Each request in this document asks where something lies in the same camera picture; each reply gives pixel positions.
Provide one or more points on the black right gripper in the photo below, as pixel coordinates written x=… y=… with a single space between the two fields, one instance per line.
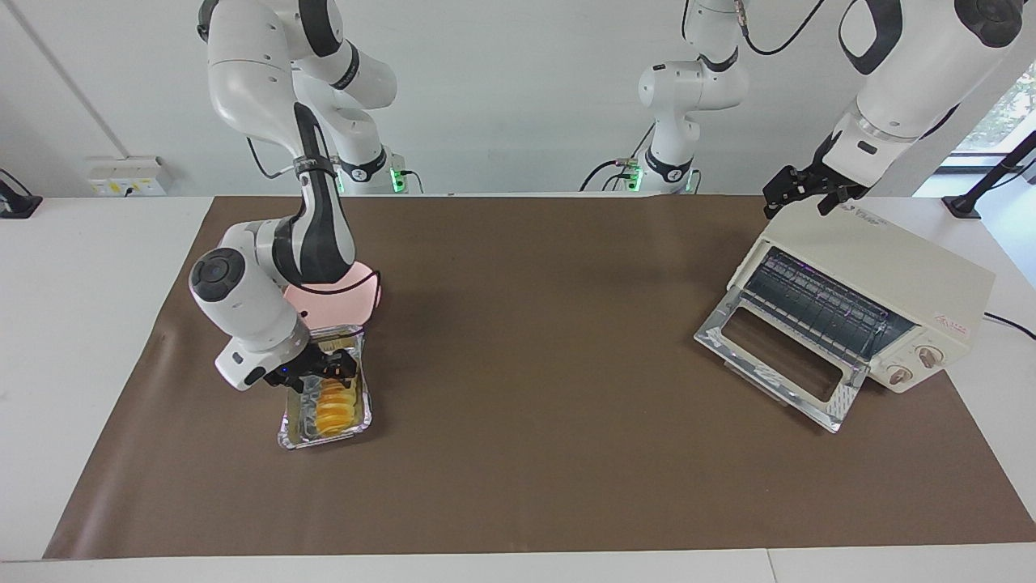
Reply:
x=303 y=366

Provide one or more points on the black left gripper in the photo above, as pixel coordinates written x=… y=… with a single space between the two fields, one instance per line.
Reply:
x=813 y=182

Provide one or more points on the sliced yellow bread loaf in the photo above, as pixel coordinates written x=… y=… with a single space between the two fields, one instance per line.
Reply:
x=333 y=414

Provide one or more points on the aluminium foil tray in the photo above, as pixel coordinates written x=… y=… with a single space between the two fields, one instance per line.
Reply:
x=287 y=433

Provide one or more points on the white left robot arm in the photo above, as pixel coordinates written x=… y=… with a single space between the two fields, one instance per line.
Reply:
x=914 y=73

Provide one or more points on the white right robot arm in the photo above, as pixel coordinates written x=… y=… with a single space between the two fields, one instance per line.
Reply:
x=251 y=81

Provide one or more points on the cream toaster oven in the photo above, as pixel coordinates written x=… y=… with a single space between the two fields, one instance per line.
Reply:
x=890 y=259

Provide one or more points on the small cream oven knob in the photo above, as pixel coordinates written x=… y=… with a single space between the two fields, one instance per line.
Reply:
x=900 y=375

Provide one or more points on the large cream oven knob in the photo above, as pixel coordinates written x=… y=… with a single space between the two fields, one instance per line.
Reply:
x=931 y=357

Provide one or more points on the pink round plate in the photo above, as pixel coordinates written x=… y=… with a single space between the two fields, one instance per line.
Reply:
x=340 y=304

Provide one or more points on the black clamp stand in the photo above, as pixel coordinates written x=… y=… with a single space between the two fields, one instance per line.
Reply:
x=991 y=180

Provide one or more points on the brown paper table mat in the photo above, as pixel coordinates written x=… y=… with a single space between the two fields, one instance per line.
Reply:
x=526 y=453

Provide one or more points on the window with green foliage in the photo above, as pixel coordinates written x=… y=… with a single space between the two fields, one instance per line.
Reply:
x=1004 y=113

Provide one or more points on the glass oven door, metal frame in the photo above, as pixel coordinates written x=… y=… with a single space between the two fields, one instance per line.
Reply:
x=716 y=336

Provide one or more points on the white wall outlet box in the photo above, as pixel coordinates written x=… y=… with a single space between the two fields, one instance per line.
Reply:
x=129 y=176

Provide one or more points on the black desk mount base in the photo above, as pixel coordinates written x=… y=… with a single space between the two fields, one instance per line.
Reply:
x=16 y=206

